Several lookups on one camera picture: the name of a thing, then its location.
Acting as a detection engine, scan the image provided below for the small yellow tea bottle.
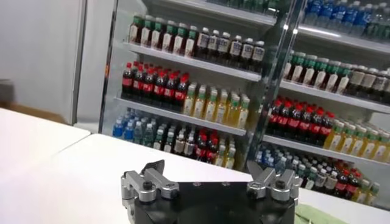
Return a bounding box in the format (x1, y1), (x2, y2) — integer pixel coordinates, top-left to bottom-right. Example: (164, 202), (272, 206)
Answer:
(215, 144), (227, 167)
(365, 181), (381, 206)
(353, 179), (370, 203)
(224, 147), (236, 170)

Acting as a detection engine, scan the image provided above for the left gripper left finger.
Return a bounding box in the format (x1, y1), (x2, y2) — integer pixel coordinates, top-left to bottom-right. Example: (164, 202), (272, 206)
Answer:
(121, 159), (180, 210)

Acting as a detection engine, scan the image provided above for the white cap beige label bottle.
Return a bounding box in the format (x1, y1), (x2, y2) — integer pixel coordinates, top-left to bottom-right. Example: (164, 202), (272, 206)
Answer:
(359, 68), (378, 100)
(347, 65), (366, 97)

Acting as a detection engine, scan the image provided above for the dark grey box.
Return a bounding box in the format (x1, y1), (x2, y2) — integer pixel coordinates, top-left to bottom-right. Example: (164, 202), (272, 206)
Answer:
(0, 79), (15, 106)

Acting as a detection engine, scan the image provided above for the light green T-shirt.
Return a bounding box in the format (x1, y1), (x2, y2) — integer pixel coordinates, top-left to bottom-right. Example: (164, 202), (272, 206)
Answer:
(294, 203), (350, 224)

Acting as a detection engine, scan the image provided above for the small red cap cola bottle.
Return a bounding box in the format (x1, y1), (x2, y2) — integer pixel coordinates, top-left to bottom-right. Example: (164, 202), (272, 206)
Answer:
(333, 169), (350, 197)
(195, 134), (207, 161)
(346, 172), (362, 200)
(206, 137), (218, 164)

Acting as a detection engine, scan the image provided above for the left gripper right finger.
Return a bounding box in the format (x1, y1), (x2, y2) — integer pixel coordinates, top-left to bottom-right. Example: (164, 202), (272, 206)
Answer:
(246, 160), (302, 205)

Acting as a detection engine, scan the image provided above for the open glass cooler door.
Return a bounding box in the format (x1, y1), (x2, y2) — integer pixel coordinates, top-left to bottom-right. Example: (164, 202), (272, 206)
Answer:
(71, 0), (118, 135)

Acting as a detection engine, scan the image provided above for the white cap dark drink bottle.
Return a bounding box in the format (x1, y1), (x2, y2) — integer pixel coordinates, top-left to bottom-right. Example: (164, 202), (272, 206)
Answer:
(174, 130), (186, 155)
(184, 132), (196, 158)
(304, 167), (317, 189)
(313, 169), (328, 191)
(163, 131), (174, 153)
(297, 164), (307, 186)
(153, 129), (165, 150)
(324, 170), (338, 193)

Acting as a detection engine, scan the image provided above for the yellow juice bottle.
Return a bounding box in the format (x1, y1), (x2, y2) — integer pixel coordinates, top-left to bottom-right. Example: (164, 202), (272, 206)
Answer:
(183, 84), (196, 116)
(205, 88), (218, 122)
(324, 121), (344, 150)
(361, 129), (377, 159)
(216, 91), (229, 124)
(350, 126), (366, 156)
(340, 124), (355, 153)
(227, 94), (239, 127)
(237, 97), (250, 129)
(373, 131), (389, 162)
(194, 86), (207, 119)

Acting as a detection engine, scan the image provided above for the green cap dark tea bottle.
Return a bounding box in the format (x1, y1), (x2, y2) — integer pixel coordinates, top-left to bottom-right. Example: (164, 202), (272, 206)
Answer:
(129, 15), (141, 45)
(172, 23), (185, 55)
(283, 54), (294, 80)
(140, 17), (152, 47)
(303, 54), (316, 86)
(314, 57), (328, 89)
(184, 26), (197, 58)
(325, 60), (339, 92)
(291, 52), (305, 83)
(161, 21), (174, 52)
(336, 63), (351, 94)
(151, 19), (163, 49)

